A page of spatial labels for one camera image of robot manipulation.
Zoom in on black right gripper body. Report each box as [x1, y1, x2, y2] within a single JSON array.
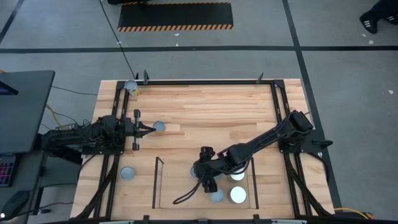
[[194, 147, 233, 194]]

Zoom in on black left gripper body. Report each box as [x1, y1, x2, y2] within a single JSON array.
[[123, 108, 140, 151]]

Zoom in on grey-lid can red fruit label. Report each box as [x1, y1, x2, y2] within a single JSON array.
[[152, 120, 167, 134]]

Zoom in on shiny-lid can olive label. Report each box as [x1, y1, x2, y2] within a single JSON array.
[[226, 167, 246, 184]]

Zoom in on grey-lid can red beige label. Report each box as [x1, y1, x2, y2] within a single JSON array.
[[209, 188, 225, 205]]

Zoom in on shiny-lid can dark label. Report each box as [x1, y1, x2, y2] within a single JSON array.
[[228, 185, 249, 205]]

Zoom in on plain grey-lid can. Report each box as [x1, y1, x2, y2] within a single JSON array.
[[119, 166, 137, 181]]

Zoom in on clear acrylic tray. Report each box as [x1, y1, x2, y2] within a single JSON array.
[[151, 156, 260, 210]]

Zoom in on black desk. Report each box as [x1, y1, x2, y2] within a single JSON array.
[[0, 70, 56, 155]]

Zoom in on black hazard-striped floor mat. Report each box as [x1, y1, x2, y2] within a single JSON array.
[[117, 1, 234, 32]]

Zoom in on computer monitor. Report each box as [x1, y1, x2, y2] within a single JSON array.
[[0, 80, 19, 96]]

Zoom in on computer keyboard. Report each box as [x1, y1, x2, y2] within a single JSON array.
[[0, 154, 17, 188]]

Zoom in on person's shoe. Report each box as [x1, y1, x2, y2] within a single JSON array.
[[359, 11, 379, 34], [384, 12, 398, 26]]

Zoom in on person's leg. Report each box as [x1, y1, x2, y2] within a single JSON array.
[[371, 0, 398, 16]]

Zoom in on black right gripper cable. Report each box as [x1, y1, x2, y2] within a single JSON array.
[[172, 174, 208, 205]]

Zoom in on black cable bundle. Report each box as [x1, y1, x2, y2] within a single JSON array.
[[284, 152, 332, 218], [76, 154, 121, 219]]

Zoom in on thin grey floor cable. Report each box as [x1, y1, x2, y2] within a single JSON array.
[[51, 85, 98, 96]]

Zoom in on thin yellow floor cable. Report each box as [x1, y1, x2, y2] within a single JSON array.
[[45, 105, 68, 129]]

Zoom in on black floor cable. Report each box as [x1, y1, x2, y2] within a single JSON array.
[[98, 0, 139, 80]]

